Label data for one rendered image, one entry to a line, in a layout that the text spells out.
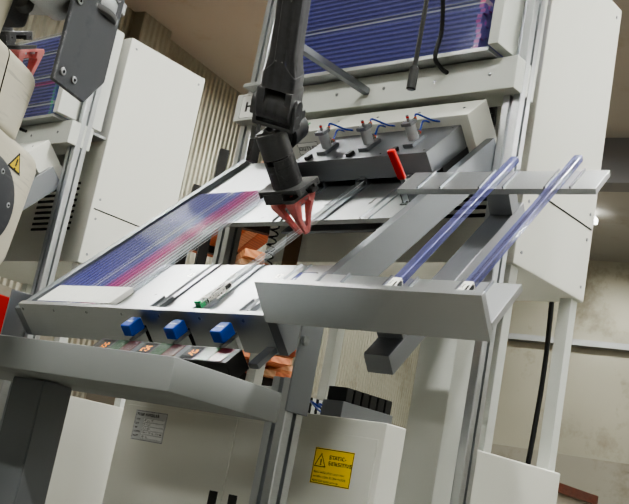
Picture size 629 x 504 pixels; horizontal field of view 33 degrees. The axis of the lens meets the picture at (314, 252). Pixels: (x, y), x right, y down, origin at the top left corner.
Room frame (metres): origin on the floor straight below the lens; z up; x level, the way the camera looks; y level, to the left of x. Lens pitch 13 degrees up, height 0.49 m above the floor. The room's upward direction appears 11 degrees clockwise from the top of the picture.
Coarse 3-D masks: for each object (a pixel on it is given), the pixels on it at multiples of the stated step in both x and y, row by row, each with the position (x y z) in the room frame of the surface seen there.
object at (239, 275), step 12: (360, 180) 2.00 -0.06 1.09; (348, 192) 1.96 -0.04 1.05; (336, 204) 1.94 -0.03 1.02; (312, 216) 1.91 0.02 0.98; (324, 216) 1.92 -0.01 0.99; (288, 240) 1.86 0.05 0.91; (264, 252) 1.83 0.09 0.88; (276, 252) 1.84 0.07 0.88; (252, 264) 1.80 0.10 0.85; (240, 276) 1.78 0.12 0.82; (204, 300) 1.73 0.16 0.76
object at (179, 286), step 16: (176, 272) 1.94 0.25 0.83; (192, 272) 1.91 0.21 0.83; (208, 272) 1.88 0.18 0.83; (224, 272) 1.85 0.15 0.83; (256, 272) 1.80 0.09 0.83; (272, 272) 1.78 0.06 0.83; (288, 272) 1.75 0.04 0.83; (320, 272) 1.71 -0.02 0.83; (144, 288) 1.92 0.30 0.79; (160, 288) 1.89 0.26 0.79; (176, 288) 1.87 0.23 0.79; (192, 288) 1.84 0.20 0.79; (208, 288) 1.81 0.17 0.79; (240, 288) 1.76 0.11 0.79; (128, 304) 1.88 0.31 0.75; (144, 304) 1.85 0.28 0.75; (160, 304) 1.83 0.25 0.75; (176, 304) 1.80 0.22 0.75; (192, 304) 1.78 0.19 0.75; (208, 304) 1.73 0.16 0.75; (224, 304) 1.73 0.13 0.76; (240, 304) 1.71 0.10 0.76; (256, 304) 1.66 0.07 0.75
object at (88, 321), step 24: (24, 312) 2.03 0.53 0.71; (48, 312) 1.97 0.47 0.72; (72, 312) 1.92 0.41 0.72; (96, 312) 1.87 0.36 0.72; (120, 312) 1.82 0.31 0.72; (144, 312) 1.77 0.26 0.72; (168, 312) 1.73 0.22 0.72; (192, 312) 1.69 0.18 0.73; (216, 312) 1.65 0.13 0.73; (240, 312) 1.62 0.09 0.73; (72, 336) 1.97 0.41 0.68; (96, 336) 1.92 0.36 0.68; (120, 336) 1.87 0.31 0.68; (144, 336) 1.82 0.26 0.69; (192, 336) 1.74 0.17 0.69; (240, 336) 1.65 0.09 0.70; (264, 336) 1.61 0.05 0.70
